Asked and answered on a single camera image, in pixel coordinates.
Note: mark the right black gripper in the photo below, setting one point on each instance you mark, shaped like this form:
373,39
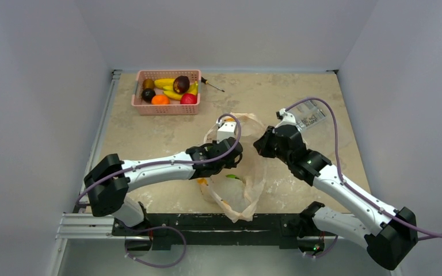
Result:
268,141

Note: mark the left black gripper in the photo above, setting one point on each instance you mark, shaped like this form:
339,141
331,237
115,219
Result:
231,164

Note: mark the green fake mango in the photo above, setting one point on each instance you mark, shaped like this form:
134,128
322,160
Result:
232,176

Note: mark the translucent plastic bag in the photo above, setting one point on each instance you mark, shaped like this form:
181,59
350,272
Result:
237,191

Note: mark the dark maroon fake fruit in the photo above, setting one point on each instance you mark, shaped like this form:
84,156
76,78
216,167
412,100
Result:
181,84

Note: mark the yellow fake banana bunch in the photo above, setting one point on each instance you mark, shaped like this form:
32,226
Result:
169,92

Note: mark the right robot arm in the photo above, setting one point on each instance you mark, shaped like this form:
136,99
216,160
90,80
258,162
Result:
386,233

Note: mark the red fake apple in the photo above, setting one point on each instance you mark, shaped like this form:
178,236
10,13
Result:
188,99

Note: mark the orange fake fruit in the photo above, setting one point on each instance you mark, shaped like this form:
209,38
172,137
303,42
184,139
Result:
160,100

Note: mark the yellow fake mango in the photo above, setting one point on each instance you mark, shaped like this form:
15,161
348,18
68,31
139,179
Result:
164,82

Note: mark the dark purple fake fruit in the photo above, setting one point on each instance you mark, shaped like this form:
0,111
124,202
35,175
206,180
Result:
148,94

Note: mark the brown fake kiwi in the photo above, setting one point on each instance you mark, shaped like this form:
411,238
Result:
148,84

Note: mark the clear plastic screw box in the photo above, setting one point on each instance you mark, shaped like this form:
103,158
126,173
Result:
308,114

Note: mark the pink plastic basket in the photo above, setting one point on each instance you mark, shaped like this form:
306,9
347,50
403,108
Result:
175,107

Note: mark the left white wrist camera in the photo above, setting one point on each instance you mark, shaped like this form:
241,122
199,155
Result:
227,128

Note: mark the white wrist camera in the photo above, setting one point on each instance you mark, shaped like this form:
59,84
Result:
285,118
227,128

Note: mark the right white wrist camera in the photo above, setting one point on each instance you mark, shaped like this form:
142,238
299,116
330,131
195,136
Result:
285,118

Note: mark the black handled screwdriver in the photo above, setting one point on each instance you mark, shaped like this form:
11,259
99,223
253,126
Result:
206,82

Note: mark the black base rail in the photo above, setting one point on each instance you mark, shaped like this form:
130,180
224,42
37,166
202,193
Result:
286,231

